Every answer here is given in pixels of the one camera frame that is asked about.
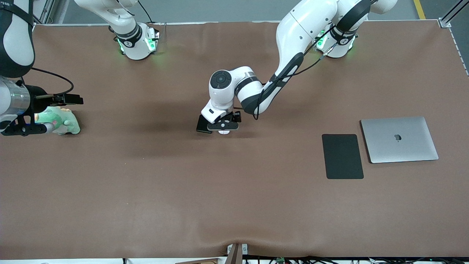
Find black mouse pad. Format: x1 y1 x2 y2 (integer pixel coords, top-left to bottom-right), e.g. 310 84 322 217
322 134 364 180

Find green dinosaur plush toy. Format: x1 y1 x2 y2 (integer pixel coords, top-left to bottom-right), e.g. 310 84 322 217
35 106 81 136

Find brown table cover mat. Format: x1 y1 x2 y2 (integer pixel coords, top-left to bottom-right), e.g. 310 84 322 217
0 20 469 259

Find silver closed laptop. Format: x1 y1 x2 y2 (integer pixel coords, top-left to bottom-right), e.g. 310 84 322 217
360 116 439 164

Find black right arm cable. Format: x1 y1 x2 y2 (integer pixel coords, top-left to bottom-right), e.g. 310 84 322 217
31 67 74 96

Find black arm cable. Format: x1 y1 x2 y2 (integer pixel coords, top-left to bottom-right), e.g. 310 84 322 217
31 67 74 96
253 0 372 121

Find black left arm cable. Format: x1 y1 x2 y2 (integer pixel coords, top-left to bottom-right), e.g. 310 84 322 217
253 0 372 121

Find aluminium frame profile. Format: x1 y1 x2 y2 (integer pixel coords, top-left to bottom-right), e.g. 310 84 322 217
35 0 70 24
438 0 469 29

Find thin black base cable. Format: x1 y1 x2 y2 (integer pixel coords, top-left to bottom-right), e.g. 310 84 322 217
137 0 154 24

